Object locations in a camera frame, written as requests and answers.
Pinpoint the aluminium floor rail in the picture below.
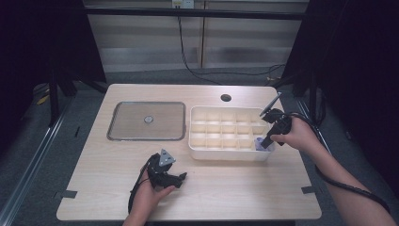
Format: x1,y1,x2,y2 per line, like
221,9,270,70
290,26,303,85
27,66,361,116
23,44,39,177
0,93,73,226

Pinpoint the cream compartment organizer box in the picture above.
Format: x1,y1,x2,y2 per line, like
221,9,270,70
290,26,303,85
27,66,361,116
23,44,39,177
187,105,278,162

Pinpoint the person's left hand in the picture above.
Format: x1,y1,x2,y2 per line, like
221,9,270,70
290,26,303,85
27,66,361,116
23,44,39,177
131,170,177,218

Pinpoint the white cloth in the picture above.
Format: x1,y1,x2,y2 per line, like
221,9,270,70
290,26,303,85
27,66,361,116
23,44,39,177
254,137,273,153

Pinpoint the black tape strip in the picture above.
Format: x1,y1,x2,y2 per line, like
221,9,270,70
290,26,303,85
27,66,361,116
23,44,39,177
54,189,78,200

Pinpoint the black curtain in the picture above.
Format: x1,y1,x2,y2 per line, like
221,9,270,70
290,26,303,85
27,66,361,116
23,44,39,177
281,0,399,196
0,0,107,145

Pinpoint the black metal stand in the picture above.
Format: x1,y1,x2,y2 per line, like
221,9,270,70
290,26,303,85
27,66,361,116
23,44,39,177
46,56,79,128
291,62,324,126

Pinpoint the black hanging power cable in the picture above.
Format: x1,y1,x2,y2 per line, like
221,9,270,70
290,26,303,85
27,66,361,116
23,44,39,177
176,14,287,87

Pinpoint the black horizontal bar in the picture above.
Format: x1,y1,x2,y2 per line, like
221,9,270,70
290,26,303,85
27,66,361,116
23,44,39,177
84,7,310,21

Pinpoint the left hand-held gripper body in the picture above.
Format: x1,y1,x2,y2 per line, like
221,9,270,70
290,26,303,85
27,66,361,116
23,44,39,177
145,148,177,190

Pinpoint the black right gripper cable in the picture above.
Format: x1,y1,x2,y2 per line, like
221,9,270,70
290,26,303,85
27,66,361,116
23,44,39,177
290,112,391,216

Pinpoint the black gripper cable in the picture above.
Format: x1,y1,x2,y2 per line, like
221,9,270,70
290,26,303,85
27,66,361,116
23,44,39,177
290,112,391,216
127,156,155,215

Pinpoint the person's right hand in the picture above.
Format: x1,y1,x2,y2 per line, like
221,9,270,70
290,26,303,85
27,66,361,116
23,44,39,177
269,117,318,155

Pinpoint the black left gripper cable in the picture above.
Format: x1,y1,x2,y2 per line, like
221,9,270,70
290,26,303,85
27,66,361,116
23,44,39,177
127,156,155,215

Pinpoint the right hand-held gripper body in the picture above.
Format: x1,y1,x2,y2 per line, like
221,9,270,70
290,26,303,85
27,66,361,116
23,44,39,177
259,91,294,147

